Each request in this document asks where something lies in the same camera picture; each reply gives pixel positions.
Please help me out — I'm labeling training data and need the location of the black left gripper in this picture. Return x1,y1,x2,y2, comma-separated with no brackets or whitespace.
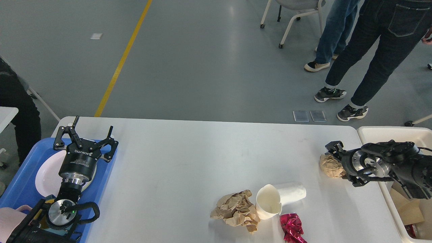
53,116,118,186

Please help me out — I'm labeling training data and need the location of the crumpled brown paper ball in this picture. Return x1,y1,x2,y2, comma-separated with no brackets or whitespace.
210,190,261,234

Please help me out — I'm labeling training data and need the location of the white rolling stand left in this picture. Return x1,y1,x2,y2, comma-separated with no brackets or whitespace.
28,87,60,122

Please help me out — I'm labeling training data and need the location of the small brown paper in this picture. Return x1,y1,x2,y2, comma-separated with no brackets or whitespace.
319,154,347,178

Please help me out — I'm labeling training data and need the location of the light green plate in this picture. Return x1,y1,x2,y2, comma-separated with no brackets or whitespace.
42,175,95,198

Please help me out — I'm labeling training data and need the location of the white side table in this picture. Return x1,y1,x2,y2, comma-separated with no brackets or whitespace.
0,106,19,133

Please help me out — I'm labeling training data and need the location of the white paper cup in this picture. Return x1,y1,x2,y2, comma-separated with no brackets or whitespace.
255,182,307,220

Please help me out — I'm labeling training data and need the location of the red foil wrapper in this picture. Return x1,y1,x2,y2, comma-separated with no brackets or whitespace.
279,213,307,243

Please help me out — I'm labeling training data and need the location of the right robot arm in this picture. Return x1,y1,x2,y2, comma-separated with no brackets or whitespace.
325,140,432,199

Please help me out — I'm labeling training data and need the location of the person in black pants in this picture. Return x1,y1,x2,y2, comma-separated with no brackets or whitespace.
314,0,432,122

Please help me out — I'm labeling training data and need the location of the white office chair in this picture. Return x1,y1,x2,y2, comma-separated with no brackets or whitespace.
254,0,333,50

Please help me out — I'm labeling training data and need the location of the pink plate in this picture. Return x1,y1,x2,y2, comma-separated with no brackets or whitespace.
35,150,98,197

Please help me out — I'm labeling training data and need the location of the pink mug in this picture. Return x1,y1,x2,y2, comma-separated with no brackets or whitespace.
0,205,32,243

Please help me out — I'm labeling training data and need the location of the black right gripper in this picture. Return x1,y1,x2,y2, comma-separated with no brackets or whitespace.
325,140,390,187

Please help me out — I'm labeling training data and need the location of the red wrapper in bin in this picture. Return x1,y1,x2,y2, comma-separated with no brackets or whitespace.
404,224,418,239

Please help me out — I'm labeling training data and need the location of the chair caster right edge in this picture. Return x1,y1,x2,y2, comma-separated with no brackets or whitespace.
404,114,432,127

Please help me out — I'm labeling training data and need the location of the person in blue jeans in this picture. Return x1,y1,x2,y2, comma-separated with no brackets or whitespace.
304,0,359,72

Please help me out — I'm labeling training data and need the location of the beige plastic bin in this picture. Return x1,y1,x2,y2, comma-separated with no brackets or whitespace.
357,126,432,243

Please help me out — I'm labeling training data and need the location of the person in dark clothes left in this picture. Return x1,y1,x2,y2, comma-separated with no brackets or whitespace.
0,56,42,198

